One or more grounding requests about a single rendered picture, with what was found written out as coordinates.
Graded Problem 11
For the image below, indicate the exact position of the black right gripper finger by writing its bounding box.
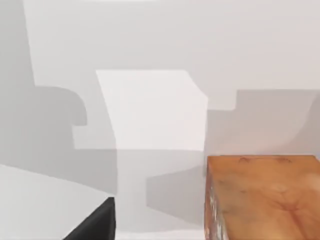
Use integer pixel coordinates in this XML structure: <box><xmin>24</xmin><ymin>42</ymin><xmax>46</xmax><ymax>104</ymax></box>
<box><xmin>62</xmin><ymin>196</ymin><xmax>116</xmax><ymax>240</ymax></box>

